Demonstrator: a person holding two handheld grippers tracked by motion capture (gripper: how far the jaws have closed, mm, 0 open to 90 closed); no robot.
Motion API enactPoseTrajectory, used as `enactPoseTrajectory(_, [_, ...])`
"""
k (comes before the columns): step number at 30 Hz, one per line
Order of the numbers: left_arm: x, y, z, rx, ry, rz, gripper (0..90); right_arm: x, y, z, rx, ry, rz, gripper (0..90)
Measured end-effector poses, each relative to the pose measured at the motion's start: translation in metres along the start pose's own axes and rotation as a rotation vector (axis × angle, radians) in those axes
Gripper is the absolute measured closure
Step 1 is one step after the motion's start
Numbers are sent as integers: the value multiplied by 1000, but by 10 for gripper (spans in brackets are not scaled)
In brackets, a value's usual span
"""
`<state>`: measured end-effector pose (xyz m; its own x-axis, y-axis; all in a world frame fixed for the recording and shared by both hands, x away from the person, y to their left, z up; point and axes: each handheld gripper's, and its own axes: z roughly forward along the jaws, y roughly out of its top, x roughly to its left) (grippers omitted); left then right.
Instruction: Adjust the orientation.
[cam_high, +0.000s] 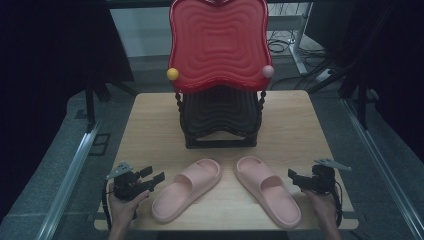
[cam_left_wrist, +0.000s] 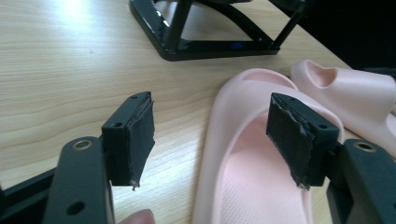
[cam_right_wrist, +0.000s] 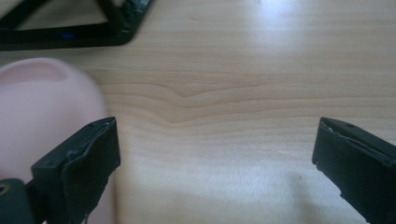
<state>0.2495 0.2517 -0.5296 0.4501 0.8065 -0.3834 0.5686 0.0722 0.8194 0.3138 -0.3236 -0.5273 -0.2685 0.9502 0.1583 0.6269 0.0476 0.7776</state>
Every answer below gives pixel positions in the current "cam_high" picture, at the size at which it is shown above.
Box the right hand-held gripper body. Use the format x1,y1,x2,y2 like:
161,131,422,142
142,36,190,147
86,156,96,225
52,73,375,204
311,158,352,195

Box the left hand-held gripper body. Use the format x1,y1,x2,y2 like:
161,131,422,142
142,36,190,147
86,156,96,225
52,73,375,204
105,160,151,202

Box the pink rubber slipper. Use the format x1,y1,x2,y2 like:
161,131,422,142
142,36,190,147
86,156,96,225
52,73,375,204
151,158,223,224
234,155,303,230

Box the person's left hand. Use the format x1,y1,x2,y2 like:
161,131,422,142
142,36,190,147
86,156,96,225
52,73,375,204
107,184,151,231

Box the person's right hand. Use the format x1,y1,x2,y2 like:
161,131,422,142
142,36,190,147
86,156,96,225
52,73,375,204
301,189,340,231

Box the black stand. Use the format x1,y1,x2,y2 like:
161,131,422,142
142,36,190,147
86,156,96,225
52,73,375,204
83,74,113,133
306,59,376,131

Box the black curtain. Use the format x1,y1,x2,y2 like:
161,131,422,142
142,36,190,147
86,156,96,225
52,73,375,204
0,0,136,221
304,0,424,164

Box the red plastic tiered shoe rack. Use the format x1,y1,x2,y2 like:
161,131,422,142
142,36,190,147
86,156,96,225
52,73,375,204
166,0,276,150

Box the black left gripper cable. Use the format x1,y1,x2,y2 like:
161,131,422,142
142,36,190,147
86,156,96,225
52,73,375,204
101,179,114,232

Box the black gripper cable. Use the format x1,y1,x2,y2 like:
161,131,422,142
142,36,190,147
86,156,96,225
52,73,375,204
332,178,344,228
101,179,114,232

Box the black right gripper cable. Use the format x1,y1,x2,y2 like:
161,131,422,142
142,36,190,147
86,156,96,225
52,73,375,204
332,178,344,228

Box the black floor bracket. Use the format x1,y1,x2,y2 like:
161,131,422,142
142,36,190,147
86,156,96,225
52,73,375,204
87,132,112,157

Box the metal floor rail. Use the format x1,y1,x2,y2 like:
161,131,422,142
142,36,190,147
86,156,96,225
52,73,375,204
35,122,102,240
342,99,424,240

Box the white desk frame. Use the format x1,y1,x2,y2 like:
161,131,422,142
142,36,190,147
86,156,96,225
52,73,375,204
266,2,315,76

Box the black floor cables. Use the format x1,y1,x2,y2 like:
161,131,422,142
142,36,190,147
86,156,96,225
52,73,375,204
267,29,333,92

